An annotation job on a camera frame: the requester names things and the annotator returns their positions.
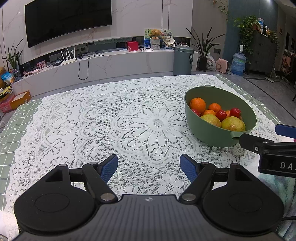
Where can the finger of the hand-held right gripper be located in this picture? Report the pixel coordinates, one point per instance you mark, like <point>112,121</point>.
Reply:
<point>285,131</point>
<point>248,141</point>

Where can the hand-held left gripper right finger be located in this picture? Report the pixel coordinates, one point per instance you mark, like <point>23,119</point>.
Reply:
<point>188,169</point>

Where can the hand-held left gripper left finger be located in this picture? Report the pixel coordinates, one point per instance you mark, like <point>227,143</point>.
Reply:
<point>109,169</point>

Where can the green-red mango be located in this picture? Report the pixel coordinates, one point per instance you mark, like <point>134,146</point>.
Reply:
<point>233,124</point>
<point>210,121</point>

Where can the red cherry tomato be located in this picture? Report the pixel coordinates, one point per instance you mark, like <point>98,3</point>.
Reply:
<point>220,115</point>
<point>196,113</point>
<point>235,112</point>

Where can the green colander bowl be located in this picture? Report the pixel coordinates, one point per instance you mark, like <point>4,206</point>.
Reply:
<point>208,135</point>

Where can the light teal cloth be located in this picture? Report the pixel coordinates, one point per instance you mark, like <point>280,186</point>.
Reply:
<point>284,192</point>

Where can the white lace tablecloth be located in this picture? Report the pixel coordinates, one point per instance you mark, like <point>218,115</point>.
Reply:
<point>92,120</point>

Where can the blue water jug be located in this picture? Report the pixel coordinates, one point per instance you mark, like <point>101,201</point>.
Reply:
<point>238,64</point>

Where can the pink heater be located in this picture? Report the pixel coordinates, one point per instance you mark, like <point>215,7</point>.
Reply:
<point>222,65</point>

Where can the grey cabinet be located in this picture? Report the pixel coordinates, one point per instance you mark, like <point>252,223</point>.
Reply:
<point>263,53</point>

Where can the white plastic bag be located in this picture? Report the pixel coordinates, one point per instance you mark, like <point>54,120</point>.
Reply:
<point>211,63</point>

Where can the long-leaved potted plant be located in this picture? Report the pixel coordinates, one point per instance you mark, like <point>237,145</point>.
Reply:
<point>203,63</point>

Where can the grey trash can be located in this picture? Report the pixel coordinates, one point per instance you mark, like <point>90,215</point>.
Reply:
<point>183,61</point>

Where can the white marble television console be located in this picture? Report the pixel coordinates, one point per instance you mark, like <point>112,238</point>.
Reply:
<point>120,63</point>

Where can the trailing green plant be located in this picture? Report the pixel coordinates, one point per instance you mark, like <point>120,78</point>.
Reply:
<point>246,30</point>

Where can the orange cardboard box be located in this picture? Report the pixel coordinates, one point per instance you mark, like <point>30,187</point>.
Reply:
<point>20,100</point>

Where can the white router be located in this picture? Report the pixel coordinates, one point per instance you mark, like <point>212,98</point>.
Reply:
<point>68,61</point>

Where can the pink box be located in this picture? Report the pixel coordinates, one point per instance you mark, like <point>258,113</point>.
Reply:
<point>7,105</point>

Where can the pink photo card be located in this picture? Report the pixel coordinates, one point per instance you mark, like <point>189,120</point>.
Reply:
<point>41,64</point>

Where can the red box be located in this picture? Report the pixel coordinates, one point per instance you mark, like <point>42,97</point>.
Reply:
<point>132,46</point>

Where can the white flower basket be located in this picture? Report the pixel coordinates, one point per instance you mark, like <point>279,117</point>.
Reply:
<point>155,43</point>

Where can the printed paper fan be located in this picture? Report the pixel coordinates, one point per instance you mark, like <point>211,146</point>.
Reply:
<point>168,38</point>

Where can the hanging vine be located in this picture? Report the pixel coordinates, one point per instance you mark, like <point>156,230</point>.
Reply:
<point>223,9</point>

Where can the blue snack bag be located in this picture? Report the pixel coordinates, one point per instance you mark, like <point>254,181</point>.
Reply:
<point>8,77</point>

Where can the brown teddy bear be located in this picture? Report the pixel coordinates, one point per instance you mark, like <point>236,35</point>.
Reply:
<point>155,33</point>

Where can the illustrated card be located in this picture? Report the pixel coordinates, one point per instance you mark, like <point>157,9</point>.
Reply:
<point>147,33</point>

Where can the slim-leaved potted plant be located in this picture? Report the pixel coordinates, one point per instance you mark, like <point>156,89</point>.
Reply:
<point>15,62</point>

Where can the black television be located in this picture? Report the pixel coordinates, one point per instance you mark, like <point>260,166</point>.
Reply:
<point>67,20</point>

